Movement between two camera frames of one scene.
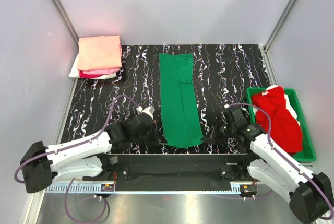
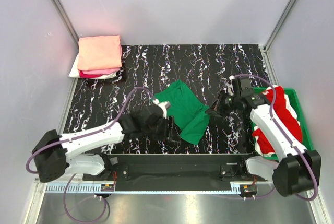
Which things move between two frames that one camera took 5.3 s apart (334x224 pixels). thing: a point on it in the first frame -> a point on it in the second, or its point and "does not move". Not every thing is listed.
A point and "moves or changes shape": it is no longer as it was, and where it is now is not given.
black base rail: (177, 172) does not move
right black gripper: (210, 137) -> (216, 110)
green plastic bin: (308, 153) does not move
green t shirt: (181, 125) moves or changes shape
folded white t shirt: (75, 73) does not move
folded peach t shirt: (99, 52) does not move
